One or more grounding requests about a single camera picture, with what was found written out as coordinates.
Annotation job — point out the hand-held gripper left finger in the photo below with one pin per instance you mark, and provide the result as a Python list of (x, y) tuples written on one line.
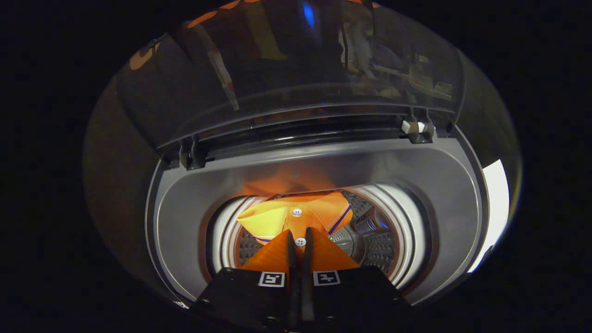
[(292, 286)]

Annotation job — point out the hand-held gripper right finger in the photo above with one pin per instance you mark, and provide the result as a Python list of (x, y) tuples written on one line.
[(307, 286)]

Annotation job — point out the yellow polo shirt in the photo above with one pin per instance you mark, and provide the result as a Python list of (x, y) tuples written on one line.
[(273, 217)]

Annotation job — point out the white sheet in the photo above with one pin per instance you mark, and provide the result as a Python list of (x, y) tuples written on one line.
[(497, 203)]

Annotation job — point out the dark transparent washing machine lid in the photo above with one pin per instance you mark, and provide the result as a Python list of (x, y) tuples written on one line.
[(286, 60)]

